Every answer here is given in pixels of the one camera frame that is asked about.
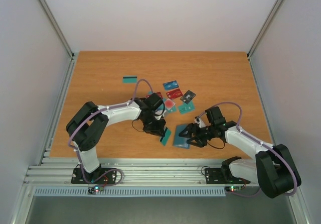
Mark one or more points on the black VIP card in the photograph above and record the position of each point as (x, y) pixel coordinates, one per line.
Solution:
(187, 97)

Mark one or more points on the red card left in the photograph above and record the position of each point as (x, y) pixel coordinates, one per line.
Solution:
(158, 93)

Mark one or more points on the controller board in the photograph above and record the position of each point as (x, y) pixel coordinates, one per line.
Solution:
(95, 189)
(234, 188)

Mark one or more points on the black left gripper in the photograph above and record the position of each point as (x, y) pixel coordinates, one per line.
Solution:
(159, 128)

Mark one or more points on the teal card right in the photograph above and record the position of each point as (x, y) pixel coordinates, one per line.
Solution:
(186, 108)

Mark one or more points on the blue card top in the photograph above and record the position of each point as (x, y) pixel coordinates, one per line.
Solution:
(170, 85)

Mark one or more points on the grey slotted cable duct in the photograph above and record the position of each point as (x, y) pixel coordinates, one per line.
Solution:
(133, 191)

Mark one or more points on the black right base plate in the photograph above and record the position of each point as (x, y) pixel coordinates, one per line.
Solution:
(215, 176)

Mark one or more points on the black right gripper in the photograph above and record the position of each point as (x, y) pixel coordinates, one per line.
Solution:
(198, 134)

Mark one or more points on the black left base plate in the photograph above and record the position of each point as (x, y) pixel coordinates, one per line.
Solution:
(99, 176)

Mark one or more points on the blue card near centre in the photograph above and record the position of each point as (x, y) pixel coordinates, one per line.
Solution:
(159, 114)

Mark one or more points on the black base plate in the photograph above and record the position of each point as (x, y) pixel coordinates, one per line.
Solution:
(99, 176)
(215, 176)

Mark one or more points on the blue card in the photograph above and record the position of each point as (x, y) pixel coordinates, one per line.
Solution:
(159, 114)
(170, 85)

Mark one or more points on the white card red circle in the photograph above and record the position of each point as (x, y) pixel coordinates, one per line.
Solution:
(170, 105)

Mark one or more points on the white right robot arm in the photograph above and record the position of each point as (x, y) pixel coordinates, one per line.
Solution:
(270, 166)

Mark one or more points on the right controller board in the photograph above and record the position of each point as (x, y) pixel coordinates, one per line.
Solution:
(234, 188)

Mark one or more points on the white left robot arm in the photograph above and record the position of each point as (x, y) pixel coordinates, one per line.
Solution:
(88, 124)

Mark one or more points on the red card right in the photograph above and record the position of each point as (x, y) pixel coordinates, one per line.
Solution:
(175, 93)

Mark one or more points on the teal card with signature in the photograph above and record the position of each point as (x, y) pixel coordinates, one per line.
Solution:
(163, 140)

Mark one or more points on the teal card black stripe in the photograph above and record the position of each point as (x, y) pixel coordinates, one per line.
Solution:
(129, 79)

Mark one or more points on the left controller board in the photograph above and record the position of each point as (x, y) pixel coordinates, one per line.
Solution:
(95, 189)

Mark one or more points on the teal leather card holder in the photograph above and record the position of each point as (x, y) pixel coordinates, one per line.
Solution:
(180, 142)

